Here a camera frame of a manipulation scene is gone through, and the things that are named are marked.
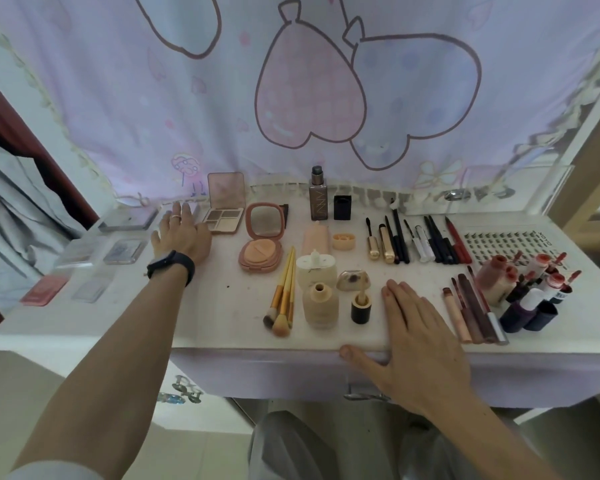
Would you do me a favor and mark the red applicator wand silver cap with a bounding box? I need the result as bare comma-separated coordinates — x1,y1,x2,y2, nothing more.
467,266,510,347

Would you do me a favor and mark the gold cap mascara wand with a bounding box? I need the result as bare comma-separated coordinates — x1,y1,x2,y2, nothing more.
365,217,380,261

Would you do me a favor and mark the small pale tube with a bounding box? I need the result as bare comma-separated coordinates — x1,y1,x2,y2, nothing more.
539,272,567,297

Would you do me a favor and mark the white dressing table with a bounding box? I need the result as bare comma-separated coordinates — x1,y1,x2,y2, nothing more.
0,0,600,411

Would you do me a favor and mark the black smartwatch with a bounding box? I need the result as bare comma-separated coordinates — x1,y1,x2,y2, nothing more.
145,250,196,288

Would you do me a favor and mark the person's left hand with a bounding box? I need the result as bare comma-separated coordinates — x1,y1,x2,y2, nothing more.
151,202,213,269

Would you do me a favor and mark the peach round powder puff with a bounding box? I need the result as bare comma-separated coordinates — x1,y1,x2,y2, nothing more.
243,238,277,268

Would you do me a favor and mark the large grey square palette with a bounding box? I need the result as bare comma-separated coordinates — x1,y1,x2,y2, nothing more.
98,207,159,233

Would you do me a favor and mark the person's left forearm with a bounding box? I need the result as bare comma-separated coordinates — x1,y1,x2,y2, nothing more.
12,267,191,475

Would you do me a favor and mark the pink cartoon cloth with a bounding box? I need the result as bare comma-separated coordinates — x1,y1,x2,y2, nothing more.
0,0,600,205

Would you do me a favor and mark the purple drawer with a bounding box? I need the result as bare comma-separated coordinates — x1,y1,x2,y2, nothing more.
172,347,600,411

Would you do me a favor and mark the foundation bottle black cap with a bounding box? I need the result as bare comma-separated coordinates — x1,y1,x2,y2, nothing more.
302,283,340,331

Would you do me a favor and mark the dark red wooden door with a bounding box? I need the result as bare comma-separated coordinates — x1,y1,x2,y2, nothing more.
0,67,101,341

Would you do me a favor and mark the wooden bed frame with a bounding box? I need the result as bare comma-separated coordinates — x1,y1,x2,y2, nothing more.
547,109,600,251

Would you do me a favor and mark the brown blush palette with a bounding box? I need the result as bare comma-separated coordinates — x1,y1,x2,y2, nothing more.
199,172,246,235

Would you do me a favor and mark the white shirt sleeve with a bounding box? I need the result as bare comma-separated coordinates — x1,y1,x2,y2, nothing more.
5,460,106,480

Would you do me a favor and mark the black cap beige wand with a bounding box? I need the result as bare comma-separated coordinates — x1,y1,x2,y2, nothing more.
350,289,371,325

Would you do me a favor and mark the small grey square palette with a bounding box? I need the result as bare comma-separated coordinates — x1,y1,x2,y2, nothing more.
159,201,202,228

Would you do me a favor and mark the person's right hand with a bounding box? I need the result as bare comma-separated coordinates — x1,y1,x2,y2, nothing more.
339,278,475,417

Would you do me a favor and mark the clear square palette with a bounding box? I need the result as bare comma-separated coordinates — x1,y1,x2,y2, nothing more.
71,277,115,304

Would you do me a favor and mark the false eyelash tray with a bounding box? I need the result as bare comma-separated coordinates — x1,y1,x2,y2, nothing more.
462,229,556,255

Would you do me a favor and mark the silver square palette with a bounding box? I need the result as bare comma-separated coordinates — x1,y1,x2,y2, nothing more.
103,238,149,265

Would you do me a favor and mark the pink blush compact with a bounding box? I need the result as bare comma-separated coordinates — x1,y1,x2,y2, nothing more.
19,275,70,307

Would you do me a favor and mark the beige tube black cap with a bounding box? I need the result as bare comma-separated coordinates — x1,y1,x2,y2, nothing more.
489,267,533,307

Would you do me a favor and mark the clear dome bottle cap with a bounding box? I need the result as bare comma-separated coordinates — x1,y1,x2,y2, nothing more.
335,269,373,292

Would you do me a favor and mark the beige cap lip wand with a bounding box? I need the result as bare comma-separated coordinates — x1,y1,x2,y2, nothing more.
451,278,485,345

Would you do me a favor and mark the pink concealer tube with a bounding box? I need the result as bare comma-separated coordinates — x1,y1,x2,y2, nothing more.
442,287,473,344

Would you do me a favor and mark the red makeup pencil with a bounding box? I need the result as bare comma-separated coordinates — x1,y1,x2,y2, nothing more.
445,216,473,265

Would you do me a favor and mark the pink rounded compact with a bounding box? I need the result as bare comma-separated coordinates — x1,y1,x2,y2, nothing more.
238,202,286,274

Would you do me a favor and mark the white hanging garment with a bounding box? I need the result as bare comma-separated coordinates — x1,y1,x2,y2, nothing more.
0,137,89,311

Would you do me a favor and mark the navy cosmetic tube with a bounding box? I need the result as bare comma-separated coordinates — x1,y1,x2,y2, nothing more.
499,288,559,334

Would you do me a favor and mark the long black makeup pencil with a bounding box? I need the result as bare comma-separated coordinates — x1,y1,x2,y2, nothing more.
389,197,411,265

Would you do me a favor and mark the short black makeup pencil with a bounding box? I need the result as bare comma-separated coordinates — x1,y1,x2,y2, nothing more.
423,216,445,265

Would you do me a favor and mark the dark square foundation bottle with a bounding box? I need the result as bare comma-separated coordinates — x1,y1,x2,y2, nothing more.
309,165,329,221

